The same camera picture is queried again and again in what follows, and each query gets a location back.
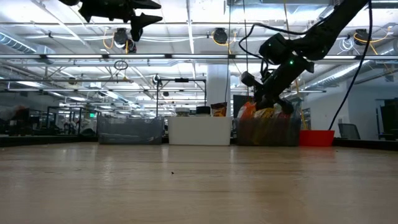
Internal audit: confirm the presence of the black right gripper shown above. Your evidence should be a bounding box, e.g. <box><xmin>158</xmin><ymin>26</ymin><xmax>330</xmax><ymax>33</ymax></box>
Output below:
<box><xmin>241</xmin><ymin>55</ymin><xmax>315</xmax><ymax>114</ymax></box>

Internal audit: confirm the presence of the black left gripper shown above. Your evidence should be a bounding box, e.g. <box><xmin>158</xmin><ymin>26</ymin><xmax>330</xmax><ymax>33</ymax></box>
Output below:
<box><xmin>78</xmin><ymin>0</ymin><xmax>164</xmax><ymax>43</ymax></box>

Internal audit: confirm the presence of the yellow ramen packet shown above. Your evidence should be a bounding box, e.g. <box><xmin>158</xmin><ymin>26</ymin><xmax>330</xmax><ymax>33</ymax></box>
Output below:
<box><xmin>253</xmin><ymin>107</ymin><xmax>276</xmax><ymax>119</ymax></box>

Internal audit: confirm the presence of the blue white ramen packet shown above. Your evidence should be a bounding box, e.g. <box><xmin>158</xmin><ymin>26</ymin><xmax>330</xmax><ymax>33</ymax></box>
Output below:
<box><xmin>291</xmin><ymin>99</ymin><xmax>302</xmax><ymax>119</ymax></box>

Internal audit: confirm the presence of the grey translucent plastic bin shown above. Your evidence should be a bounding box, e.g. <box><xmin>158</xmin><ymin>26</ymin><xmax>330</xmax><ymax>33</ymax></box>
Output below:
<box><xmin>96</xmin><ymin>115</ymin><xmax>165</xmax><ymax>145</ymax></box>
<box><xmin>234</xmin><ymin>117</ymin><xmax>302</xmax><ymax>146</ymax></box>

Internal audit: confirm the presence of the long ceiling light strip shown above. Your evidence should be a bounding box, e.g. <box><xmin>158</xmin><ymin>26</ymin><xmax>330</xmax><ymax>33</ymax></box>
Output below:
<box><xmin>0</xmin><ymin>53</ymin><xmax>358</xmax><ymax>60</ymax></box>

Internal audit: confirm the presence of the white plastic bin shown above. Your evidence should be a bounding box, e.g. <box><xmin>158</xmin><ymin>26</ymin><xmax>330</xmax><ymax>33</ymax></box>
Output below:
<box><xmin>167</xmin><ymin>116</ymin><xmax>233</xmax><ymax>146</ymax></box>

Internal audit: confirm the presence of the grey office chair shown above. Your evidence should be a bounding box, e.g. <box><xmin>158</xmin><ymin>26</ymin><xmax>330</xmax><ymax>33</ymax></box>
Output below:
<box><xmin>338</xmin><ymin>123</ymin><xmax>360</xmax><ymax>139</ymax></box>

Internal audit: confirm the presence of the black cabinet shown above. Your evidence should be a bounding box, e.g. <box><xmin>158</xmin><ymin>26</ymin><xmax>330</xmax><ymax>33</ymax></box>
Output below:
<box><xmin>381</xmin><ymin>99</ymin><xmax>398</xmax><ymax>131</ymax></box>

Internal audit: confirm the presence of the yellow floor cable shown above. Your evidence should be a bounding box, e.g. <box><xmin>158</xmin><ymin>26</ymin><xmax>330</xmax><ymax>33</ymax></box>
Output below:
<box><xmin>294</xmin><ymin>77</ymin><xmax>307</xmax><ymax>130</ymax></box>

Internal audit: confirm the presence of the black hanging cable loop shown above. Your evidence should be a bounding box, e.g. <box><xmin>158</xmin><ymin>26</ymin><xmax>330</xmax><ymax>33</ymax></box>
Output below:
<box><xmin>113</xmin><ymin>59</ymin><xmax>129</xmax><ymax>71</ymax></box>

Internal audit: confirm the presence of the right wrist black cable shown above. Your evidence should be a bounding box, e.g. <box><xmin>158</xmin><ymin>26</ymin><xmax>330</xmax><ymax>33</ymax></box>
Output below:
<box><xmin>238</xmin><ymin>23</ymin><xmax>315</xmax><ymax>82</ymax></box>

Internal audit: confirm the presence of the black camera stand frame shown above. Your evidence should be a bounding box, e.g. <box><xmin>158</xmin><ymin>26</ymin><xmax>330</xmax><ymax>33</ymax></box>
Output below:
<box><xmin>155</xmin><ymin>77</ymin><xmax>208</xmax><ymax>118</ymax></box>

